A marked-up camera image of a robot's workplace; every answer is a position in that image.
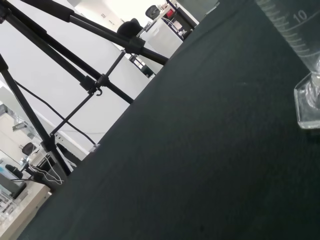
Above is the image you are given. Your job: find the black table cloth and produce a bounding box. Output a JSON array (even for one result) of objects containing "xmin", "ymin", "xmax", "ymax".
[{"xmin": 17, "ymin": 0, "xmax": 320, "ymax": 240}]

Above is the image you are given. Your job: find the white cabinet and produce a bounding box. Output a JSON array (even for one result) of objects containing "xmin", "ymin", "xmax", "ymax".
[{"xmin": 139, "ymin": 16, "xmax": 187, "ymax": 59}]

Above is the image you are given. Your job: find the black mesh office chair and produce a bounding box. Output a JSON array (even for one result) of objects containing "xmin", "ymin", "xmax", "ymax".
[{"xmin": 144, "ymin": 4, "xmax": 161, "ymax": 20}]

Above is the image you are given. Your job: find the light wooden desk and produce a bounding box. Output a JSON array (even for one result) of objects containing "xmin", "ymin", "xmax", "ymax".
[{"xmin": 0, "ymin": 179, "xmax": 53, "ymax": 240}]

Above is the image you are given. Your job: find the black camera tripod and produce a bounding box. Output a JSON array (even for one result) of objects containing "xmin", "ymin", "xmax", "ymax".
[{"xmin": 0, "ymin": 0, "xmax": 171, "ymax": 177}]

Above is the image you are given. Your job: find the thin black cable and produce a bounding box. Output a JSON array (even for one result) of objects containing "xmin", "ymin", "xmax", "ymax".
[{"xmin": 13, "ymin": 79, "xmax": 98, "ymax": 146}]

